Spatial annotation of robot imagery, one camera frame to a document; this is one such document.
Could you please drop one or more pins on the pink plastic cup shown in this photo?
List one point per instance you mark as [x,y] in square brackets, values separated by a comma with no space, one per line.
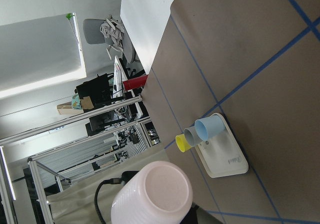
[159,193]

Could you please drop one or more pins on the yellow plastic cup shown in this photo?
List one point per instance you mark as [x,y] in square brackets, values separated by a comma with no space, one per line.
[182,143]

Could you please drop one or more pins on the cream plastic tray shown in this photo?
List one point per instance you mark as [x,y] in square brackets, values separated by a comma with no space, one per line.
[221,155]

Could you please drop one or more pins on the red cylinder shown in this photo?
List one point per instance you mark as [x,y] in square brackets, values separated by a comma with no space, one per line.
[135,82]

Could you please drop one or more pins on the grey office chair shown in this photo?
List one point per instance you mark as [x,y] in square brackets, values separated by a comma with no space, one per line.
[111,32]

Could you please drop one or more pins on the grey plastic cup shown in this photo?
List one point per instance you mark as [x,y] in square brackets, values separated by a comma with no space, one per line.
[192,136]

